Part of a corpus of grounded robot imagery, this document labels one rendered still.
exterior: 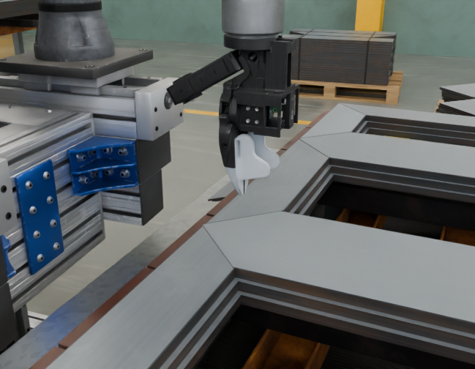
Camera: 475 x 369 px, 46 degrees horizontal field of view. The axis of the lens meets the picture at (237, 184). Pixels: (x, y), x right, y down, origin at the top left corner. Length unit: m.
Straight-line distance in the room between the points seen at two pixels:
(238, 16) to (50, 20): 0.52
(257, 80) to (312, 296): 0.27
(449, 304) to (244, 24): 0.39
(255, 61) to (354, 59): 4.45
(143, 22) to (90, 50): 7.81
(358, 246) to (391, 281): 0.09
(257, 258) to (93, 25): 0.58
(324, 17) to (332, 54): 2.81
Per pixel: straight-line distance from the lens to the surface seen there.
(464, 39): 7.80
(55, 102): 1.12
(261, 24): 0.66
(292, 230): 0.79
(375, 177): 1.07
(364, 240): 0.78
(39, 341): 0.92
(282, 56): 0.67
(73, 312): 0.97
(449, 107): 1.58
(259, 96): 0.67
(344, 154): 1.11
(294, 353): 0.85
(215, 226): 0.80
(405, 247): 0.78
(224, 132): 0.69
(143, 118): 1.03
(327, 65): 5.16
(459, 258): 0.78
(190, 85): 0.72
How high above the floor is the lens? 1.22
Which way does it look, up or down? 23 degrees down
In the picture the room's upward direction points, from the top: straight up
